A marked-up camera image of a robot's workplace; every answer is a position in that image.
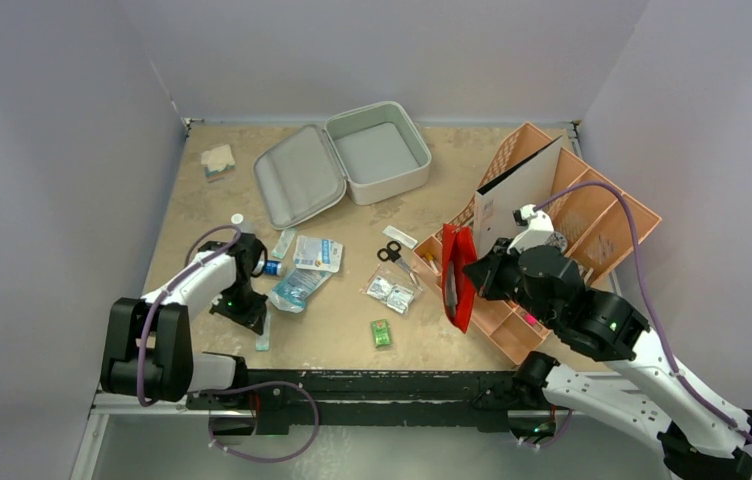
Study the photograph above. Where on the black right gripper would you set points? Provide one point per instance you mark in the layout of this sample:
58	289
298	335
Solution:
486	278

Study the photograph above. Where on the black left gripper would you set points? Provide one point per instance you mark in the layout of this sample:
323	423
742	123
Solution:
252	319

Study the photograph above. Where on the red fabric pouch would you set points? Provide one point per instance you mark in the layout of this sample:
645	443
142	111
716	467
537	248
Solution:
458	292

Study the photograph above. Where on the teal dotted gauze packet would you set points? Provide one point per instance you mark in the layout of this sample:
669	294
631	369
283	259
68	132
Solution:
284	243

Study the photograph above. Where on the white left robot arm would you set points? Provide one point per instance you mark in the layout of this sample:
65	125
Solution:
338	351

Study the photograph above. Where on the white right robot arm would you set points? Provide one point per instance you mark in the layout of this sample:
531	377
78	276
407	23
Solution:
698	434

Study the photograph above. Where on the grey open medicine case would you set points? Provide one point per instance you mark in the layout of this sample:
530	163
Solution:
368	154

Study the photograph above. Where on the small teal plaster strip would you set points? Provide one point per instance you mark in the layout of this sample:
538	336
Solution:
262	343

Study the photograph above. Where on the white bottle blue label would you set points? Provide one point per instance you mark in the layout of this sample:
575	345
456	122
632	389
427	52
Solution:
272	268

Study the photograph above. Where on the blue clear wipes packet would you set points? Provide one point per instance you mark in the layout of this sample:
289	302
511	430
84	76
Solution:
291	293

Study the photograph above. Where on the yellow white marker pen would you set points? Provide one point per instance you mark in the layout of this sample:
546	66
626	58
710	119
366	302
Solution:
431	262

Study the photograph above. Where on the white blue mask packet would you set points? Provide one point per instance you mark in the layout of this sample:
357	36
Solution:
318	254

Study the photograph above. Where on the clear bag of sachets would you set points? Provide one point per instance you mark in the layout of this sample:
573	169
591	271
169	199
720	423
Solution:
393	287

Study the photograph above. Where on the white plaster packet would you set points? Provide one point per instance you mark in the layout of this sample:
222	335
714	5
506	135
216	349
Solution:
400	237

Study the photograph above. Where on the small green box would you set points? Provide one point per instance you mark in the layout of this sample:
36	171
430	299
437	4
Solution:
381	333

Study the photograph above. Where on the peach plastic desk organizer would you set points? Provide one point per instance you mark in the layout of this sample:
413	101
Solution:
589	219

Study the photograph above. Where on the white sponge pad stack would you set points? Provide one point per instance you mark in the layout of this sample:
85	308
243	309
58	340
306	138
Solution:
217	162

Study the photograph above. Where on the black handled scissors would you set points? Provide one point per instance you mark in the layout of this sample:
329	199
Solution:
391	252

